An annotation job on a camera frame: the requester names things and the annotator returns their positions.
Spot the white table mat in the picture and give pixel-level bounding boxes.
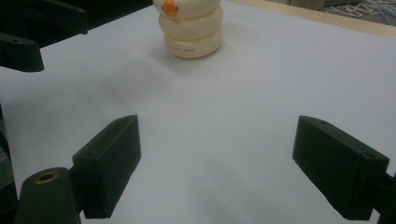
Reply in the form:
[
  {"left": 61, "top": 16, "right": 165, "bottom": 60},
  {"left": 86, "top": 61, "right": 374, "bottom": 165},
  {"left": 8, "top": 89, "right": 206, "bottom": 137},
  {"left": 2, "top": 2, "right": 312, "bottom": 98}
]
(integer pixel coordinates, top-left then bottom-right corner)
[{"left": 0, "top": 0, "right": 396, "bottom": 224}]

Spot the white cord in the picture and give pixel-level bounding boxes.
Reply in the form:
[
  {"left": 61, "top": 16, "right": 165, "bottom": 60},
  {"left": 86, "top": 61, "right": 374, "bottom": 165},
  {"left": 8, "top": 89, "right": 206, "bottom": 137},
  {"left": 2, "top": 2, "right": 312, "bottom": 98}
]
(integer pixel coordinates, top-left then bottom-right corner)
[{"left": 325, "top": 0, "right": 396, "bottom": 18}]

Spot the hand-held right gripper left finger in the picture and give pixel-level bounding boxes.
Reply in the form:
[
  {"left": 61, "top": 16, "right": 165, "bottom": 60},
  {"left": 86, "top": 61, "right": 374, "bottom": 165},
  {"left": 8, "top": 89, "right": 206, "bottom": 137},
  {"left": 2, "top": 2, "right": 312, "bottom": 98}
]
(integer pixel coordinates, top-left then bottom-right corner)
[{"left": 71, "top": 114, "right": 142, "bottom": 219}]

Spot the cream ribbed duck cup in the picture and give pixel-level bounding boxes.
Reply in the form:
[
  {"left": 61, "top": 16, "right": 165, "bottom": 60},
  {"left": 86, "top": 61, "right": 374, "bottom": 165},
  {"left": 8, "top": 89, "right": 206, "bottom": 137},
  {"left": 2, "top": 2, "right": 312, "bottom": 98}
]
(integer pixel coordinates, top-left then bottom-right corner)
[{"left": 152, "top": 0, "right": 225, "bottom": 60}]

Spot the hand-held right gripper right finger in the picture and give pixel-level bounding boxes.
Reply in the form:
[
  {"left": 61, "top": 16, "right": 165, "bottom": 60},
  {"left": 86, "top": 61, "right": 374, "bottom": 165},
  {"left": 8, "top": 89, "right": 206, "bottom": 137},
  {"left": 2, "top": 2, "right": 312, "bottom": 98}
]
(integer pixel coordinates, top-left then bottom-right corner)
[{"left": 291, "top": 115, "right": 390, "bottom": 221}]

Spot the light wooden table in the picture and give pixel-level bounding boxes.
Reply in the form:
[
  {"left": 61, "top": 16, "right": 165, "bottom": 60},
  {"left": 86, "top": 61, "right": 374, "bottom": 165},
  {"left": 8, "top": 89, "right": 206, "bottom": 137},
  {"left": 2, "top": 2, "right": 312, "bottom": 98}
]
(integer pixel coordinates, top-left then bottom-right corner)
[{"left": 228, "top": 0, "right": 396, "bottom": 40}]

